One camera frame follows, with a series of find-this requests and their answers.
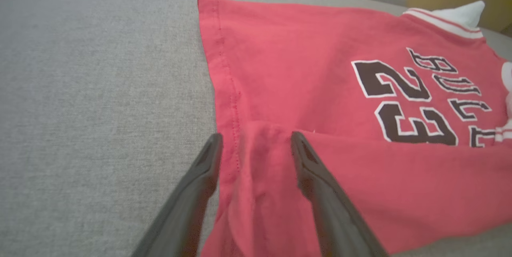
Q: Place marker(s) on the red white jersey shirt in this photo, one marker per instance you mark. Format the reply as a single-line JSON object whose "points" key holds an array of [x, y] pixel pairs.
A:
{"points": [[300, 69]]}

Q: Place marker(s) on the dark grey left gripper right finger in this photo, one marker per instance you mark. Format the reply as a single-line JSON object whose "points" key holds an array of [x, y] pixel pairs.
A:
{"points": [[332, 209]]}

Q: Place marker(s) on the large grey fabric sofa seat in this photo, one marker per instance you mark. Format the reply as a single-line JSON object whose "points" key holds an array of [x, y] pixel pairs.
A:
{"points": [[100, 109]]}

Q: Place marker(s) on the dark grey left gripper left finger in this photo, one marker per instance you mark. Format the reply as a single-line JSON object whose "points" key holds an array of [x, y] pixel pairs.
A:
{"points": [[188, 205]]}

